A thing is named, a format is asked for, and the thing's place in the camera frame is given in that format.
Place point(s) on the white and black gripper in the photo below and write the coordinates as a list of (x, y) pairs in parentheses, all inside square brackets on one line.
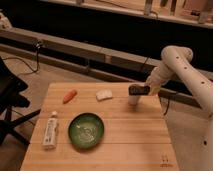
[(152, 86)]

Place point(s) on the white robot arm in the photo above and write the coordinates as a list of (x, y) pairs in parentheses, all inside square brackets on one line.
[(176, 60)]

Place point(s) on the white ceramic cup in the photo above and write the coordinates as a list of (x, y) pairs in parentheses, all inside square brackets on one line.
[(133, 100)]

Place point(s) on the wooden table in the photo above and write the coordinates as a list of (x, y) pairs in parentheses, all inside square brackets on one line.
[(136, 138)]

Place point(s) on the green glass bowl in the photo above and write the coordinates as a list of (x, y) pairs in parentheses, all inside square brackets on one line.
[(86, 131)]

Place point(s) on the orange toy carrot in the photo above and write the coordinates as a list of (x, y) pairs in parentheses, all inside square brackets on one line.
[(69, 96)]

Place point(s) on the white tube with cap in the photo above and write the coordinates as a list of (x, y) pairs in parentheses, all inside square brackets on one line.
[(50, 134)]

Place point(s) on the black office chair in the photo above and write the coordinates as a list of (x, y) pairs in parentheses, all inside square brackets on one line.
[(10, 88)]

